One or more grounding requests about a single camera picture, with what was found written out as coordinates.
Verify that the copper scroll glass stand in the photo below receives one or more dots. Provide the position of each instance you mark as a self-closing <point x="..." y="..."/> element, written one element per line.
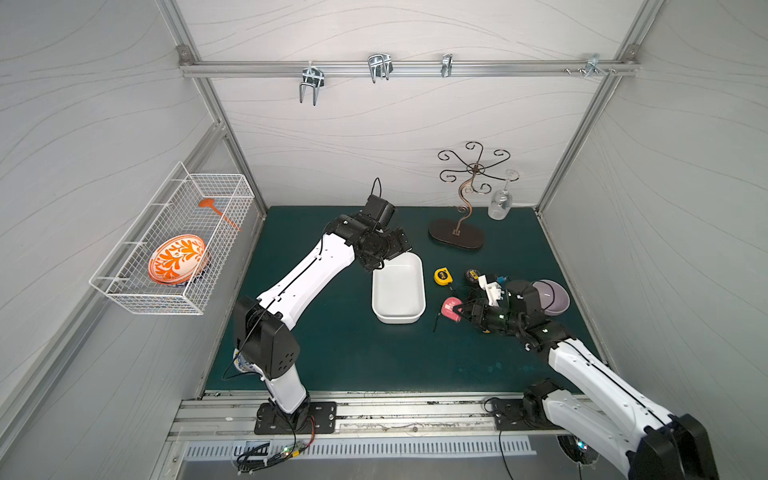
<point x="459" y="233"/>

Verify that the metal double hook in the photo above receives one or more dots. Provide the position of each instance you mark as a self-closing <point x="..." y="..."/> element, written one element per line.
<point x="312" y="80"/>

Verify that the metal loop hook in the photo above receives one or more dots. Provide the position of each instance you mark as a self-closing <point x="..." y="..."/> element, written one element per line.
<point x="380" y="66"/>

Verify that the pink tape measure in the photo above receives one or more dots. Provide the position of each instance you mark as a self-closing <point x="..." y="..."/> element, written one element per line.
<point x="449" y="310"/>

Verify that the orange spatula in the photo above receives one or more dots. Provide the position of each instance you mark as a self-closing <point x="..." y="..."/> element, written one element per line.
<point x="210" y="204"/>

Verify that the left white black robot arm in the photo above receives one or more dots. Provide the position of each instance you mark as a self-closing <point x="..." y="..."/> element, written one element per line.
<point x="266" y="346"/>

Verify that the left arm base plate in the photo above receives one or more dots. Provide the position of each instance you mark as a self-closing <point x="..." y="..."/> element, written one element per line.
<point x="311" y="416"/>

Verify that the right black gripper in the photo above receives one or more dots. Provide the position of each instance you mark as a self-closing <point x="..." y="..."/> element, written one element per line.
<point x="477" y="306"/>

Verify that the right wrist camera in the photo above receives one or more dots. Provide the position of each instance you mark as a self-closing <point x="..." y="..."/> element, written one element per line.
<point x="493" y="286"/>

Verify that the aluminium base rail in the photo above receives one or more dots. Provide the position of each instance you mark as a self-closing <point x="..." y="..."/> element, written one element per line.
<point x="234" y="415"/>

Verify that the orange patterned plate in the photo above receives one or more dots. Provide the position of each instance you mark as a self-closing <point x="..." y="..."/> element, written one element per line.
<point x="178" y="260"/>

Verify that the aluminium top rail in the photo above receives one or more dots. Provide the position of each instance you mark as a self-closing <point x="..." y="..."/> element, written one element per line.
<point x="401" y="69"/>

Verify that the white plastic storage box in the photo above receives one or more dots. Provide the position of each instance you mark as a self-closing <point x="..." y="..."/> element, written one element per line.
<point x="398" y="290"/>

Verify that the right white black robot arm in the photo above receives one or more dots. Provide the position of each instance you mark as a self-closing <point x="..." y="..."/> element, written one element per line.
<point x="638" y="436"/>

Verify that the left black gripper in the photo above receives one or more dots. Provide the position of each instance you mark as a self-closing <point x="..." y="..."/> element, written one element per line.
<point x="388" y="245"/>

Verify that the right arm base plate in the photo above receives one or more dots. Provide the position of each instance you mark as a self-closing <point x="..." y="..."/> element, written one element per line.
<point x="517" y="414"/>

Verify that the clear wine glass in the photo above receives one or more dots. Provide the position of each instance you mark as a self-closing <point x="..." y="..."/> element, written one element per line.
<point x="501" y="201"/>

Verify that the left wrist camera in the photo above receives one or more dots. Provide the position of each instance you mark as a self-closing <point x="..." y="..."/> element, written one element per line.
<point x="379" y="211"/>

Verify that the purple bowl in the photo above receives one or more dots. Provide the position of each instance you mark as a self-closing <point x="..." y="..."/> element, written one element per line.
<point x="554" y="298"/>

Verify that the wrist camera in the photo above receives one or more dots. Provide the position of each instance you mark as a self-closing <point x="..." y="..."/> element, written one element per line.
<point x="379" y="211"/>
<point x="493" y="286"/>

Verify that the blue yellow patterned plate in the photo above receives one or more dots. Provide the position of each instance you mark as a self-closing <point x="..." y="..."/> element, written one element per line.
<point x="243" y="366"/>

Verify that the metal bracket hook right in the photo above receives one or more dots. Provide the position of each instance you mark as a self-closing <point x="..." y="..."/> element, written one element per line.
<point x="592" y="68"/>

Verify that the small metal clip hook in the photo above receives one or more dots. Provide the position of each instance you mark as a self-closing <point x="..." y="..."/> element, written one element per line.
<point x="446" y="65"/>

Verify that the white wire wall basket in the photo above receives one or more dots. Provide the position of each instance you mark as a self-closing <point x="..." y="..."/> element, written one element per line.
<point x="123" y="276"/>

